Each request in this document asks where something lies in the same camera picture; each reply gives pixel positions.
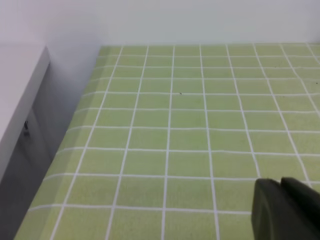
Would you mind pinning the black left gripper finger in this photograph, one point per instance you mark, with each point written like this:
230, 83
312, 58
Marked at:
285, 210

